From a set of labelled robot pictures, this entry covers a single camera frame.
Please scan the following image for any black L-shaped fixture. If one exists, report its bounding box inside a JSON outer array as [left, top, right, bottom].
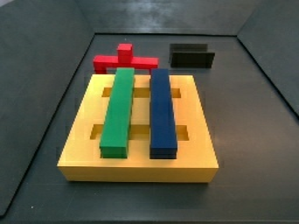
[[169, 44, 214, 68]]

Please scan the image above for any yellow slotted board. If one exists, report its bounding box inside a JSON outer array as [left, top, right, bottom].
[[57, 74, 218, 183]]

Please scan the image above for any blue long bar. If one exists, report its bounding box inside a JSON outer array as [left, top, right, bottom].
[[149, 68, 177, 159]]

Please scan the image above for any green long bar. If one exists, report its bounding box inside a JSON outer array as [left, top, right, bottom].
[[98, 68, 134, 158]]

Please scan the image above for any red E-shaped block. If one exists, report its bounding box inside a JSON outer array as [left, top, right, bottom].
[[93, 44, 158, 74]]

